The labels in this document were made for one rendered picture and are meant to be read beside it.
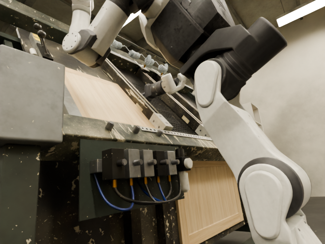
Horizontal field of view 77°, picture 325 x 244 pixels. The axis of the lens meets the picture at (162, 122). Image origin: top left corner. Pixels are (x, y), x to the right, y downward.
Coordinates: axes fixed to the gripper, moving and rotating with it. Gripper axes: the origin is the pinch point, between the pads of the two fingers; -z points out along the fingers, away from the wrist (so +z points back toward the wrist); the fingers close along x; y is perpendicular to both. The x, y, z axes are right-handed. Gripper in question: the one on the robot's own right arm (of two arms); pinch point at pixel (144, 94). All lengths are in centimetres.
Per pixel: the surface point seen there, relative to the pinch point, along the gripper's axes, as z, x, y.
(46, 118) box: 56, -40, 79
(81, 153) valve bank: 38, -45, 62
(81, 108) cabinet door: 19, -25, 54
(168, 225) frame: 20, -81, 2
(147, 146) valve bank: 37, -41, 33
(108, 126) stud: 35, -35, 51
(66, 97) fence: 19, -21, 60
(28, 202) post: 55, -56, 80
